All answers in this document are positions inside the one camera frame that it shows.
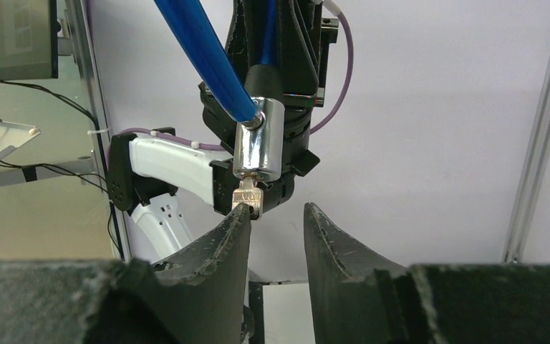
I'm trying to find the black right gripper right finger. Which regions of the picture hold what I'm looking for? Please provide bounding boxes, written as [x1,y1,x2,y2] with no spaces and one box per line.
[304,203,550,343]

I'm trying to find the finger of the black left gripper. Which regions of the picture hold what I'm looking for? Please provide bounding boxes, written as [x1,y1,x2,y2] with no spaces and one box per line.
[277,1,320,97]
[225,0,256,85]

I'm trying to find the black computer monitor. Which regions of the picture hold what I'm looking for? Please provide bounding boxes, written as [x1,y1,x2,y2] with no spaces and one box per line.
[0,0,59,82]

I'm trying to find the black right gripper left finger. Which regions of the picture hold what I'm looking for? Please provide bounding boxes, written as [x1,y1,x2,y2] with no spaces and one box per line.
[0,204,251,343]

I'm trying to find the grey monitor desk shelf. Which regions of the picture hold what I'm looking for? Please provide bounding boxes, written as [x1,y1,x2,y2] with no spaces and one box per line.
[0,120,98,187]

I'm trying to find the blue lock silver keys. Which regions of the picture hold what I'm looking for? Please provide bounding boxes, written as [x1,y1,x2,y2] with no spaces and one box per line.
[231,176,264,220]

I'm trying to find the aluminium frame post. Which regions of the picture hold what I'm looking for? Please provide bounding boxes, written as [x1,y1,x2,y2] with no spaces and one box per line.
[501,54,550,264]

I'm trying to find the blue cable lock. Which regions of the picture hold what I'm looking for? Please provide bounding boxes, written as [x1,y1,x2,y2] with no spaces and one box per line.
[155,1,285,181]

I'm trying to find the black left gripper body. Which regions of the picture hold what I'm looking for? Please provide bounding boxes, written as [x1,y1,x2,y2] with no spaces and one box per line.
[315,18,339,107]

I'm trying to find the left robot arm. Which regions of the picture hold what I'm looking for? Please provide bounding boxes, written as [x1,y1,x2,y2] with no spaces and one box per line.
[107,1,353,257]

